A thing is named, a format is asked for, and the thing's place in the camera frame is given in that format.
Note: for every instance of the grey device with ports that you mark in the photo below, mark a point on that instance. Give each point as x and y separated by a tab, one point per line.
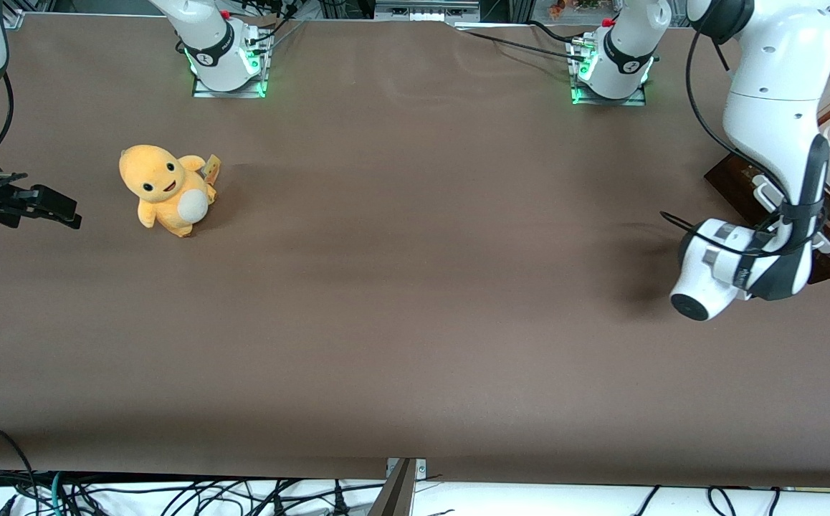
426	10

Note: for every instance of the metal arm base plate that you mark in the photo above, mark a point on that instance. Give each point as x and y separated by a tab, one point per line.
203	92
630	101

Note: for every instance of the brown table cover sheet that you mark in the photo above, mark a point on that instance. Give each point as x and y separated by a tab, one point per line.
415	287

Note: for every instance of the dark brown wooden base board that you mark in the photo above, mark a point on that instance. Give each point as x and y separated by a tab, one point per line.
734	179

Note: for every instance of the small orange object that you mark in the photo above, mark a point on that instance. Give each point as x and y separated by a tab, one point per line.
557	8

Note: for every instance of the yellow plush toy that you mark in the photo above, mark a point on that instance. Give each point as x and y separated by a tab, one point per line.
160	183

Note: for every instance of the metal mount bracket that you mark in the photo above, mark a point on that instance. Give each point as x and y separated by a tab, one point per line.
419	467

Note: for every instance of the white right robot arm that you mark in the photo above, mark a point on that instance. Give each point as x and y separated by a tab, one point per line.
211	36

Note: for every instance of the aluminium corner bracket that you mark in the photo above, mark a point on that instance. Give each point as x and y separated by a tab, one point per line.
13	18

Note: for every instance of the grey brown mount bar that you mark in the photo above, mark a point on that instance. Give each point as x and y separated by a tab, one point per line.
393	498

